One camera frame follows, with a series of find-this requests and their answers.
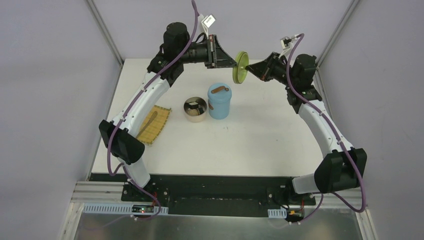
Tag green round lid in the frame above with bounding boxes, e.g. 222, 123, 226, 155
232, 51, 249, 84

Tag blue round lid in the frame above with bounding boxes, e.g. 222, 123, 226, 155
207, 82, 232, 104

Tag sushi roll white black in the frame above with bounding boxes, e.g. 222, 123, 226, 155
187, 102, 199, 110

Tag beige round rice ball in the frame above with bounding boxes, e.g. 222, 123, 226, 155
187, 109, 199, 117

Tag metal tongs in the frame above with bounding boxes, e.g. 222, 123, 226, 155
136, 111, 158, 138

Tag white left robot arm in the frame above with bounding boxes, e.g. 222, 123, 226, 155
99, 22, 237, 203

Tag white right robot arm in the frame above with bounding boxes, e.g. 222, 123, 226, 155
246, 52, 367, 205

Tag stainless steel bowl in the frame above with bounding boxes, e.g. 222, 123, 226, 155
183, 96, 208, 123

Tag blue cylindrical container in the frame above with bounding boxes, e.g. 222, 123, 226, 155
208, 93, 232, 120

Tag yellow bamboo mat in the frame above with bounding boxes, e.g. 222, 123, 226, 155
135, 105, 172, 145

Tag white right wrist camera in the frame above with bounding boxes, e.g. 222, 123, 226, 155
279, 35, 298, 58

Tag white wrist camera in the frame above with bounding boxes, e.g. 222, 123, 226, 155
279, 35, 298, 58
197, 13, 216, 39

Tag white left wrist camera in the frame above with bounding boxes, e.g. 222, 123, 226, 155
197, 13, 216, 39

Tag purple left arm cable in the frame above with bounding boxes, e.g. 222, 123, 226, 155
106, 0, 200, 222

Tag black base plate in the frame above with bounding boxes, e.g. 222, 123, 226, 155
120, 173, 316, 219

